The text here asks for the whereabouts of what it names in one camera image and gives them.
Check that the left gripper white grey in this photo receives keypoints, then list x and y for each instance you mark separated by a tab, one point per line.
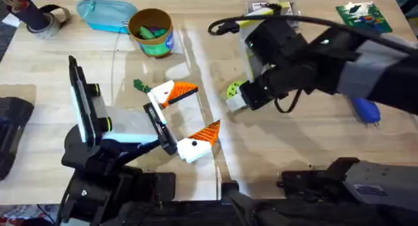
130	128

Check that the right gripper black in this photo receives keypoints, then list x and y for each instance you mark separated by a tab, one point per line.
287	72

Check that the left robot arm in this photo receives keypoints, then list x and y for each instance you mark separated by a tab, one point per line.
98	193

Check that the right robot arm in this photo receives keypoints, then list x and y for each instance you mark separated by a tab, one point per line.
375	66

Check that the green toy vegetable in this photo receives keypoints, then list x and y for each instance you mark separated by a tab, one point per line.
141	85

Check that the blue electric screwdriver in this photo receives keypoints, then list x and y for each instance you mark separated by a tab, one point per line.
366	110

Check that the dark holder with tools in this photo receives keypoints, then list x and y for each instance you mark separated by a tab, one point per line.
31	13

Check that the green disc with holes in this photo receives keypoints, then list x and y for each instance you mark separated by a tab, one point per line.
233	89

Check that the orange ribbed wedge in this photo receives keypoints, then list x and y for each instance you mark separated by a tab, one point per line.
207	134

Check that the right wrist upright plate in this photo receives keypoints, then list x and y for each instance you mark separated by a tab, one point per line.
251	66

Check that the brown tub with toys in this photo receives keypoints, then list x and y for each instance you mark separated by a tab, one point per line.
153	40

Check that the clear plastic packet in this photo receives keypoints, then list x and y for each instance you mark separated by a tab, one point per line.
261	6

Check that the left wrist upright black plate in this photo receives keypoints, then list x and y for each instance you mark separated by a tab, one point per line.
80	89

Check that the teal zip bag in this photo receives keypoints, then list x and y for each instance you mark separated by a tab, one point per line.
104	13

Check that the green board with blocks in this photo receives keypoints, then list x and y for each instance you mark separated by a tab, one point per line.
364	16

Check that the grey tape roll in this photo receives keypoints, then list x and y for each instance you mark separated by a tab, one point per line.
54	23

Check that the black case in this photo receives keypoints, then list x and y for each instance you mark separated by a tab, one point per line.
13	134

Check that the white paper sheet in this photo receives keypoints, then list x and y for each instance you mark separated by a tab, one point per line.
11	21

